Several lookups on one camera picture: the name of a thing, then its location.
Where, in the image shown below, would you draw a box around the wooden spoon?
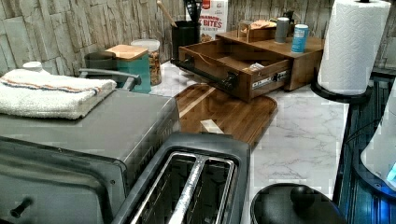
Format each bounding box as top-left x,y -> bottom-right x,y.
156,0 -> 178,28

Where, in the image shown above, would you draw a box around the white striped towel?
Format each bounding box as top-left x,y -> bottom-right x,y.
0,69 -> 117,119

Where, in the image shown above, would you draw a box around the black utensil holder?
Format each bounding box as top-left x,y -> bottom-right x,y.
172,21 -> 201,60

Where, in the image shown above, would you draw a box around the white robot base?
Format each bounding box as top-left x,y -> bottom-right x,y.
361,85 -> 396,190

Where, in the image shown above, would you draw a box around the stainless steel toaster oven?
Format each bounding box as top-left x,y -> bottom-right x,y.
0,67 -> 181,224

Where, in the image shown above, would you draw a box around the small wooden tray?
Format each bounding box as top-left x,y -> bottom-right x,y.
237,20 -> 276,42

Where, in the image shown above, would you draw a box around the wooden drawer cabinet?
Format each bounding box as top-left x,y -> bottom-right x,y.
216,30 -> 324,91

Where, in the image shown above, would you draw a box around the black slot toaster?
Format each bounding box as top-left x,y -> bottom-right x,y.
111,133 -> 250,224

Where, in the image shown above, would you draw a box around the grey cylindrical shaker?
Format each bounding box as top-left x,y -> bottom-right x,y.
275,17 -> 290,43

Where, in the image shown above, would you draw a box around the black paper towel holder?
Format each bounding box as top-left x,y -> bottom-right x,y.
310,68 -> 374,105

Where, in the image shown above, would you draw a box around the wooden cutting board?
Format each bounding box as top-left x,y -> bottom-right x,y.
175,84 -> 277,147

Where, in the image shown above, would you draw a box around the dark grey pot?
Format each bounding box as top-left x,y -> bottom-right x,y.
84,51 -> 117,70

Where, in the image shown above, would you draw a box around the teal canister with wooden lid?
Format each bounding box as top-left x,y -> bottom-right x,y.
107,45 -> 151,93

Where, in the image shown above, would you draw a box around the black round lid with knob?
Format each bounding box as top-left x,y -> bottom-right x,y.
250,183 -> 347,224

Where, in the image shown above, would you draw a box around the blue white can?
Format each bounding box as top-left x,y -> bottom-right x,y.
291,24 -> 309,53

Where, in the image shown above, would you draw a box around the white paper towel roll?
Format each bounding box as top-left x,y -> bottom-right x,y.
318,0 -> 391,95

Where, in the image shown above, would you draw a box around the black kitchen utensils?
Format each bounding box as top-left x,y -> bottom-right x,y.
183,0 -> 203,22

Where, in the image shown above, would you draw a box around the small white container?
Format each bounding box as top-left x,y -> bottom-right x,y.
22,61 -> 49,75

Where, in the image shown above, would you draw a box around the glass jar with snacks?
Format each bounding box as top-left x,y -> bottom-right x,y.
131,39 -> 162,86

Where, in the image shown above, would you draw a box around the cinnamon bites cereal box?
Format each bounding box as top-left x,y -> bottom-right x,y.
186,0 -> 228,43

